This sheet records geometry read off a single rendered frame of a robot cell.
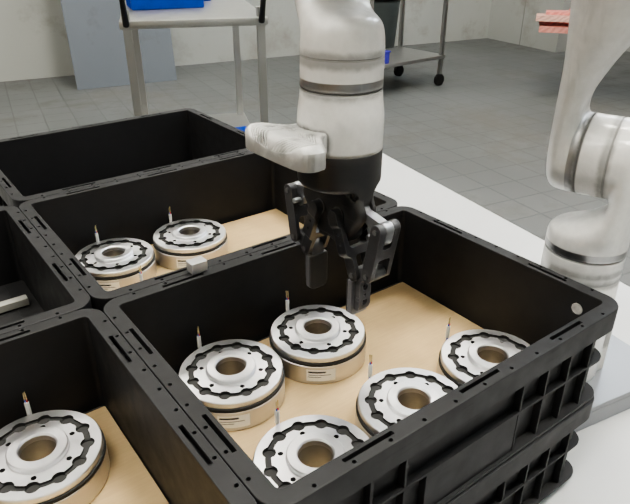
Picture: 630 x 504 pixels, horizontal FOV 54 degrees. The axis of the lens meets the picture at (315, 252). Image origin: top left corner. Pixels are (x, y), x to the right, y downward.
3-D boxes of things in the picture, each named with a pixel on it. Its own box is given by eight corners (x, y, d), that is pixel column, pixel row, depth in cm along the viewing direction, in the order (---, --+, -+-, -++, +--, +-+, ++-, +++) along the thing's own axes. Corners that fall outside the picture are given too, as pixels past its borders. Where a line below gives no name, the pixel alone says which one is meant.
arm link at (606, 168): (670, 113, 69) (633, 252, 76) (581, 101, 73) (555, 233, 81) (656, 133, 62) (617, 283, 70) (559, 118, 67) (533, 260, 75)
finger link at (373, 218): (348, 200, 54) (342, 220, 55) (383, 232, 51) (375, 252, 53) (368, 193, 55) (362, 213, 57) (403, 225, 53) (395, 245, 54)
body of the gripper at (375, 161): (405, 141, 53) (398, 239, 58) (340, 120, 59) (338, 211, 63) (339, 158, 49) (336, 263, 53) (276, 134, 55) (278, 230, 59)
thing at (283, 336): (324, 299, 73) (324, 294, 73) (384, 338, 66) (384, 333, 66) (252, 329, 68) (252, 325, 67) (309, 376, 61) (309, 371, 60)
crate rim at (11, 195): (191, 119, 123) (190, 107, 122) (275, 159, 102) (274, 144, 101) (-29, 158, 102) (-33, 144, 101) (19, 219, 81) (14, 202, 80)
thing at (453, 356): (477, 322, 69) (478, 317, 69) (563, 364, 62) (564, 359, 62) (419, 360, 63) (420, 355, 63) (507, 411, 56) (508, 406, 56)
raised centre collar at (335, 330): (321, 312, 70) (321, 308, 69) (350, 332, 66) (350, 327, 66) (285, 328, 67) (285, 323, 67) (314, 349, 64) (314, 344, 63)
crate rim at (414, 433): (403, 220, 81) (404, 203, 80) (621, 324, 60) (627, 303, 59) (100, 324, 60) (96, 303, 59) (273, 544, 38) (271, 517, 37)
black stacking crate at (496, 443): (398, 284, 85) (403, 208, 80) (598, 402, 64) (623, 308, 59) (117, 402, 64) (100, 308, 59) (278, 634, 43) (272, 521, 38)
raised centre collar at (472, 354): (484, 338, 65) (485, 333, 65) (526, 359, 62) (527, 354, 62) (456, 357, 62) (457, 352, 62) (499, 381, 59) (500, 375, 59)
